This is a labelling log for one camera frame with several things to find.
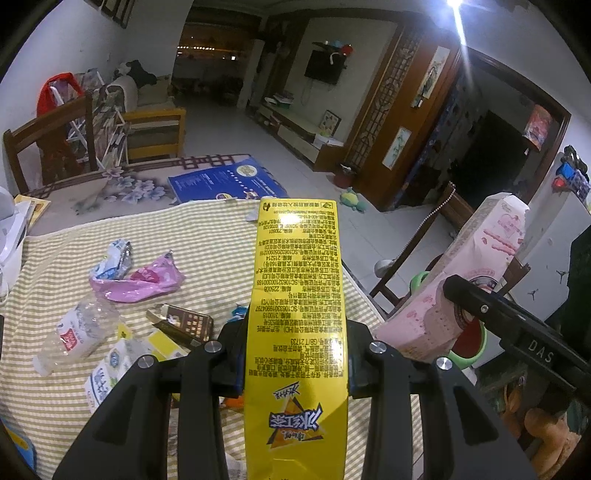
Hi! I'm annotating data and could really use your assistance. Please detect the person's right hand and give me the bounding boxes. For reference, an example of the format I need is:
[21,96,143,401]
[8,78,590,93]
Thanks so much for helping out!
[499,388,581,480]

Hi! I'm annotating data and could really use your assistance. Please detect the dark wooden chair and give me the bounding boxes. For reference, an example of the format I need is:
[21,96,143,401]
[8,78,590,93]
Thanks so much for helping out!
[4,91,101,195]

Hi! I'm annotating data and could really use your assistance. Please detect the yellow wooden armchair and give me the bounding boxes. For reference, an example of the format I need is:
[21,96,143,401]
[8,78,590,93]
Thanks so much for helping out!
[121,107,186,165]

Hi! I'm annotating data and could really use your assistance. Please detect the colourful door poster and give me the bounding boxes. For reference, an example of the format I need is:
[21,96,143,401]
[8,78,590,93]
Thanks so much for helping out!
[523,104,556,151]

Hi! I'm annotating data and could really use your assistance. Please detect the small red waste basket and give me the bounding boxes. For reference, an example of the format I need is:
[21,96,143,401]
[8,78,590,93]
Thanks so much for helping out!
[334,163,359,188]

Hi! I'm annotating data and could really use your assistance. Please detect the clear plastic water bottle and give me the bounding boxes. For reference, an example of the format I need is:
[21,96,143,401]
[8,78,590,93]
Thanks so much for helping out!
[32,299,122,377]

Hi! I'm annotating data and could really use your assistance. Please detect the blue yellow packet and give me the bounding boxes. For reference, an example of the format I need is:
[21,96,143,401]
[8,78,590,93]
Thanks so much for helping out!
[0,413,37,474]

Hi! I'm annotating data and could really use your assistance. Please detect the tall flower painting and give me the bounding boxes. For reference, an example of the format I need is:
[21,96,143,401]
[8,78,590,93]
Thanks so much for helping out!
[382,126,413,170]

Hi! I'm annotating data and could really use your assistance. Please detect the tall yellow drink carton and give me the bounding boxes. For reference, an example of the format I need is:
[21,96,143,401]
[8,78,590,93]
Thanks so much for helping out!
[243,198,348,480]

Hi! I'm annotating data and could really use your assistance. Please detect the yellow white torn box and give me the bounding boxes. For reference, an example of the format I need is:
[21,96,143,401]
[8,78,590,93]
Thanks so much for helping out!
[117,322,191,365]

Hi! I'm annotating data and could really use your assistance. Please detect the floral table cover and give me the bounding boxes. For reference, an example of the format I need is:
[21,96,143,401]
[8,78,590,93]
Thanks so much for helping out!
[21,154,259,237]

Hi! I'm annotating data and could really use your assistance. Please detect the small flower painting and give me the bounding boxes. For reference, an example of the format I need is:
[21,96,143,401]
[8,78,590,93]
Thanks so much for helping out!
[421,45,452,101]

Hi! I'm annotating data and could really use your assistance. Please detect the green bin with red inside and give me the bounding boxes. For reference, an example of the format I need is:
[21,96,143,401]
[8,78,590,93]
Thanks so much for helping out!
[411,271,488,370]

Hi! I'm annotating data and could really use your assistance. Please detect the white bead string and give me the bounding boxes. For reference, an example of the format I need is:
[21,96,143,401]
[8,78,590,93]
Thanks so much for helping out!
[417,181,456,237]

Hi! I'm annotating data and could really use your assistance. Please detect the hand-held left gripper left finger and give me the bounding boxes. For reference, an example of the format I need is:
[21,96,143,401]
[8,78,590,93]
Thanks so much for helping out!
[52,318,250,480]

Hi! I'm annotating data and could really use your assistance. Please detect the white magazine rack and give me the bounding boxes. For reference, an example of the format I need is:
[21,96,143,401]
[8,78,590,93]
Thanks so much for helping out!
[68,68,131,172]

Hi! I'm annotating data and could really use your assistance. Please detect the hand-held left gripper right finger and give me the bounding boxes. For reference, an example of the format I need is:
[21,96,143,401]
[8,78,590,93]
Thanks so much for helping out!
[346,319,539,480]

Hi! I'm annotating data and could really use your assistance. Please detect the large blue book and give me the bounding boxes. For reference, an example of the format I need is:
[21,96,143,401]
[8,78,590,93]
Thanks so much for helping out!
[167,157,288,205]

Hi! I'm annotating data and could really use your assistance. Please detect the green stuffed toy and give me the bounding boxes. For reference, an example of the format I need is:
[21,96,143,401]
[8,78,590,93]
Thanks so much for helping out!
[340,187,369,215]

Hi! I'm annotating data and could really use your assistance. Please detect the red bag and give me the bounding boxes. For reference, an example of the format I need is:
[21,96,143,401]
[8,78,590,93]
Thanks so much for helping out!
[36,72,87,117]

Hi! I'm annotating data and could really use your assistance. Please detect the carved wooden chair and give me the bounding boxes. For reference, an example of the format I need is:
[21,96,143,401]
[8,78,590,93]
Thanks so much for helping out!
[368,181,532,320]

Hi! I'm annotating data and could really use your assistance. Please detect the white refrigerator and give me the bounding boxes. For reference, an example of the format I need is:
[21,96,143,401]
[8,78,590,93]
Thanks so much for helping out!
[507,147,591,334]

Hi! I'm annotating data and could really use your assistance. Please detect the blue white crumpled wrapper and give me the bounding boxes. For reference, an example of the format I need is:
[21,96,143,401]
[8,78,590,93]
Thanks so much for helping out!
[89,239,136,281]

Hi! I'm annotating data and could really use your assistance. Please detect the pink drink carton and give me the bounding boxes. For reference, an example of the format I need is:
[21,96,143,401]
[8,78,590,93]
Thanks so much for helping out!
[373,193,529,365]

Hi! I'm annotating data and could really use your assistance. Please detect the long television cabinet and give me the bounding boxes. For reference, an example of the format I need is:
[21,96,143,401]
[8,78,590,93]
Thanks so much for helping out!
[255,100,348,172]

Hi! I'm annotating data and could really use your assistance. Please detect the small brown box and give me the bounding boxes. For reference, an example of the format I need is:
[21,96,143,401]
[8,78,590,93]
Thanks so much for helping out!
[146,304,214,348]

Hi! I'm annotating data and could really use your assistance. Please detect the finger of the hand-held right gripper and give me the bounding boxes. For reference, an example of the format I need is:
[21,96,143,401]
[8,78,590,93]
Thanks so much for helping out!
[442,275,546,345]

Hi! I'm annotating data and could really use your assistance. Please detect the beige sofa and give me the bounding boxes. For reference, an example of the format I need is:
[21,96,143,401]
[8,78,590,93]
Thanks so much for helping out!
[112,73,177,112]

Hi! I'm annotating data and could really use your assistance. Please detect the purple plastic bag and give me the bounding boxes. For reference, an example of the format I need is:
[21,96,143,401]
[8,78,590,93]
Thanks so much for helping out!
[89,251,186,304]

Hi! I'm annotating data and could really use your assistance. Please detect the wooden lattice partition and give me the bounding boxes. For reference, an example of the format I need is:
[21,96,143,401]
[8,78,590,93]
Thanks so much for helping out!
[343,22,463,209]

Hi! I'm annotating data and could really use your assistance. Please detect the white plastic appliance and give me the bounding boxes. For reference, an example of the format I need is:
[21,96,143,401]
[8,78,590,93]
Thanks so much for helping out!
[0,186,29,302]

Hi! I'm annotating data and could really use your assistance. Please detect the colourful fridge magnets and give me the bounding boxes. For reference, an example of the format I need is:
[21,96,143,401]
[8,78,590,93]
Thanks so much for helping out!
[553,144,591,200]

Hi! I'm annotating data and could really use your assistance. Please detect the yellow book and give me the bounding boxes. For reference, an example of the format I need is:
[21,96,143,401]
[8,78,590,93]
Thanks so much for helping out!
[13,193,52,232]

